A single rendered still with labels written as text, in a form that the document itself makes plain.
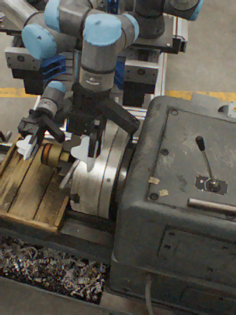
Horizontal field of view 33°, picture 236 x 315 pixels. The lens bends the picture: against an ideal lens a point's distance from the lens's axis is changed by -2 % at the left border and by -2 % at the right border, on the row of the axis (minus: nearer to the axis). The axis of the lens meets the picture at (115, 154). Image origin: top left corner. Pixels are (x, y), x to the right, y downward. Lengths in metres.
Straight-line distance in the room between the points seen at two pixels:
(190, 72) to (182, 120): 2.14
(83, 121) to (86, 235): 0.62
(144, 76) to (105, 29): 0.85
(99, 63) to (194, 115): 0.51
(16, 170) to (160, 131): 0.63
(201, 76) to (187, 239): 2.34
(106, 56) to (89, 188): 0.47
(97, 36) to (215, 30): 3.11
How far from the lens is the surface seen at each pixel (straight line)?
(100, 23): 0.82
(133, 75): 1.65
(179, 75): 3.32
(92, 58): 0.84
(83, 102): 0.91
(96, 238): 1.43
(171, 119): 1.24
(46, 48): 1.27
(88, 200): 1.21
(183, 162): 1.15
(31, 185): 1.53
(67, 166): 1.29
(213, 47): 3.68
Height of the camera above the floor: 2.16
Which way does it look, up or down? 53 degrees down
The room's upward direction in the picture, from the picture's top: 4 degrees clockwise
